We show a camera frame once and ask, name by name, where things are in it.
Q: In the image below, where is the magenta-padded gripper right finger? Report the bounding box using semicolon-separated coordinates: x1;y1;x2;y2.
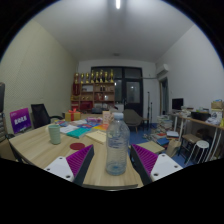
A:
129;143;184;186

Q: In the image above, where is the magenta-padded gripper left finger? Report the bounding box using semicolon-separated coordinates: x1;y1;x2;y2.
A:
43;143;95;187

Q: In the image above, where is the clear plastic water bottle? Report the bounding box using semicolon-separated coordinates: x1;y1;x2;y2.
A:
105;112;131;177

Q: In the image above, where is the brown paper bag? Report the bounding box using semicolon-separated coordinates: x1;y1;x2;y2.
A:
166;139;183;159

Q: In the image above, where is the low wooden side table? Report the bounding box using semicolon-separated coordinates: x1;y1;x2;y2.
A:
136;140;166;155

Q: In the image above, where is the flat round red coaster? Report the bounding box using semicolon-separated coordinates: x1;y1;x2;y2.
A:
69;142;86;151

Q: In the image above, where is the pale green ribbed cup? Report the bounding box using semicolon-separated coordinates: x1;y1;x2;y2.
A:
48;123;62;146

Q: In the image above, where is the wooden seat chair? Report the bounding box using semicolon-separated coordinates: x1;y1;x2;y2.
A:
178;133;203;164

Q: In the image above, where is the stack of books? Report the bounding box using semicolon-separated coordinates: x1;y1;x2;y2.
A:
149;114;181;146

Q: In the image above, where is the white paper sheet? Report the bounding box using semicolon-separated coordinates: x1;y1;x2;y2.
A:
59;124;80;135

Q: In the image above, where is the teal book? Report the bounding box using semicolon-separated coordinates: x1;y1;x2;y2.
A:
65;127;92;140

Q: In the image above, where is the white round stool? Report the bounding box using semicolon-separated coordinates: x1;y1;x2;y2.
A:
192;139;210;161

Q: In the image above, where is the blue red printed book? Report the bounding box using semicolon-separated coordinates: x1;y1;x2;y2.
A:
56;120;70;128

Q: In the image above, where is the tan flat notebook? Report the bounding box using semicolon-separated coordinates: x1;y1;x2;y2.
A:
85;130;108;145

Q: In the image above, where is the yellow gift box red ribbon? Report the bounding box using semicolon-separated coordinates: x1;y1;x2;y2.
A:
64;108;82;122

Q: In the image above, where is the black office chair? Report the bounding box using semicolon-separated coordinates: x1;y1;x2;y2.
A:
30;103;64;130

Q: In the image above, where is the cluttered wooden side desk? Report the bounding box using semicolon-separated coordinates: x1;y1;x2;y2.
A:
169;111;224;161

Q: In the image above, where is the black tripod stand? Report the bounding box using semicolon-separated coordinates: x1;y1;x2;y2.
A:
145;91;154;131

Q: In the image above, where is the yellow orange book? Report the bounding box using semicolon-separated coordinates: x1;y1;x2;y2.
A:
92;123;109;132

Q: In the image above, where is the grey armchair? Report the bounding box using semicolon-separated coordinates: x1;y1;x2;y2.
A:
122;108;144;133

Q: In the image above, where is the purple sign board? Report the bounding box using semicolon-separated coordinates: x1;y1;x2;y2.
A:
9;107;33;135

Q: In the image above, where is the pink packaged item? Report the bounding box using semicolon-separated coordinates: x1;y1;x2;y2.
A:
87;116;103;124

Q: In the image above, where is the black computer monitor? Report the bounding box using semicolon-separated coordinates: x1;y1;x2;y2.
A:
171;97;184;111

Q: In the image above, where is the silver ribbed suitcase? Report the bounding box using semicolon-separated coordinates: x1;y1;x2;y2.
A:
0;112;8;144

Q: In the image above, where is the orange standing card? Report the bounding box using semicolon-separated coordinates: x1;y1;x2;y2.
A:
102;110;111;126

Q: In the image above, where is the black framed glass door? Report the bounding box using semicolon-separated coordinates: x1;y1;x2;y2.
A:
90;65;144;118

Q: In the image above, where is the wooden shelf unit with trophies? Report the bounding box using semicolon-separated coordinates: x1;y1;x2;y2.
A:
70;69;116;113

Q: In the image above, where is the dark grey suitcase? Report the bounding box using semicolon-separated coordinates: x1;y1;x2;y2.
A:
0;82;6;113

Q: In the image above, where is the white air conditioner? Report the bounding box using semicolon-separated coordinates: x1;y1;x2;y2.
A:
155;63;170;78

